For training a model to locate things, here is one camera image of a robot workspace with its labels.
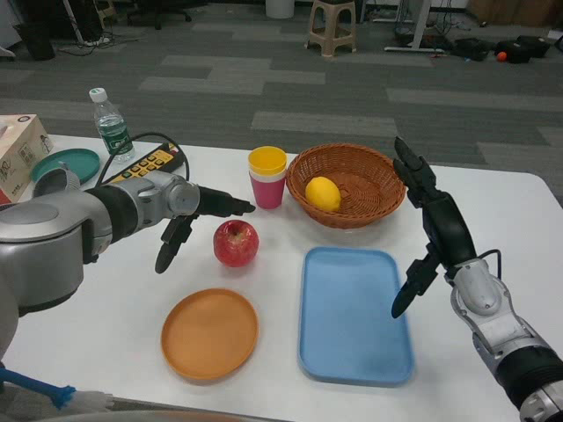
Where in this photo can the yellow black remote controller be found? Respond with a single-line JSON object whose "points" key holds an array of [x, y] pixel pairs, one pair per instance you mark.
{"points": [[149, 162]]}

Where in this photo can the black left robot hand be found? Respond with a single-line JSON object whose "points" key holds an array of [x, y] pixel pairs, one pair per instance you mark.
{"points": [[220, 203]]}

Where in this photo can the beige plastic stool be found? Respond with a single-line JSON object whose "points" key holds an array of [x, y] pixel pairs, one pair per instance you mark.
{"points": [[332, 26]]}

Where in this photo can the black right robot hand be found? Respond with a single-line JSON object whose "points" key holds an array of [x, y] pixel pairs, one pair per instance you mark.
{"points": [[448, 228]]}

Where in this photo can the black waste bin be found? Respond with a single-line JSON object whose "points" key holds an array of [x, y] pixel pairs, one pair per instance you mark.
{"points": [[37, 39]]}

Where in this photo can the yellow lemon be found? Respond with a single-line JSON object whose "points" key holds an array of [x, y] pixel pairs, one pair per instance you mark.
{"points": [[323, 194]]}

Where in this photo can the black office chair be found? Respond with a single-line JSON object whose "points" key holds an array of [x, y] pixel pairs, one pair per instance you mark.
{"points": [[158, 15]]}

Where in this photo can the blue rectangular tray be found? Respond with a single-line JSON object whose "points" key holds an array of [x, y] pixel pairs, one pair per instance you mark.
{"points": [[347, 321]]}

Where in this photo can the white power strip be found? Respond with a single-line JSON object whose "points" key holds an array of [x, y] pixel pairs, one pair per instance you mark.
{"points": [[97, 41]]}

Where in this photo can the large black bag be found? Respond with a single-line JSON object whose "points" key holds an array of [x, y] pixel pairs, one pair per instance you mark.
{"points": [[528, 46]]}

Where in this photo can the white plastic cup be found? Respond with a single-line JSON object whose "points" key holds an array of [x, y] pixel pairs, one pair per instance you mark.
{"points": [[259, 175]]}

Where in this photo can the small black bag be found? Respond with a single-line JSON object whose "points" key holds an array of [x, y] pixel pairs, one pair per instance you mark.
{"points": [[470, 48]]}

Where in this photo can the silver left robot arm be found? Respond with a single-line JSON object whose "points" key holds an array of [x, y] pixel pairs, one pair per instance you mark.
{"points": [[44, 250]]}

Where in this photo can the orange round plate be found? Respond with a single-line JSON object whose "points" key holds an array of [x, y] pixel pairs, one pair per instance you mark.
{"points": [[209, 336]]}

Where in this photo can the clear water bottle green label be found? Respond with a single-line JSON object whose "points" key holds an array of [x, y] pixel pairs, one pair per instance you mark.
{"points": [[114, 129]]}

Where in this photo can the brown wicker basket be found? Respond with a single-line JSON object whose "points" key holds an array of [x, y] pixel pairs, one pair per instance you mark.
{"points": [[369, 189]]}

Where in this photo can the orange ball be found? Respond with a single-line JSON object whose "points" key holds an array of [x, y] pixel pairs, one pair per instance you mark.
{"points": [[501, 56]]}

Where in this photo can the beige red tissue box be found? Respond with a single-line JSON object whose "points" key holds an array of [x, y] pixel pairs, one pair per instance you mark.
{"points": [[19, 154]]}

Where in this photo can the red apple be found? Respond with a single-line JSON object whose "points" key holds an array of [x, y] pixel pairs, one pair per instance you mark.
{"points": [[236, 246]]}

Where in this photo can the silver robot chest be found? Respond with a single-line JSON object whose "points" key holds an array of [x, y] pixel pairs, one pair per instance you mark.
{"points": [[132, 416]]}

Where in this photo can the grey ribbed curved holder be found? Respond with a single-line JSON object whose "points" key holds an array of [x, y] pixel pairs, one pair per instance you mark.
{"points": [[53, 182]]}

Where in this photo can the teal round plate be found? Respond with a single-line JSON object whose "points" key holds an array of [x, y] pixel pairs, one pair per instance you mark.
{"points": [[75, 160]]}

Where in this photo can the white standing desk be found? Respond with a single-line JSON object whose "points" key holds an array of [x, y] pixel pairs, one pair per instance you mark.
{"points": [[413, 47]]}

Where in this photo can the pink plastic cup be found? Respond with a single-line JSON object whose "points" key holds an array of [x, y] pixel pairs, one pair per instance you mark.
{"points": [[267, 192]]}

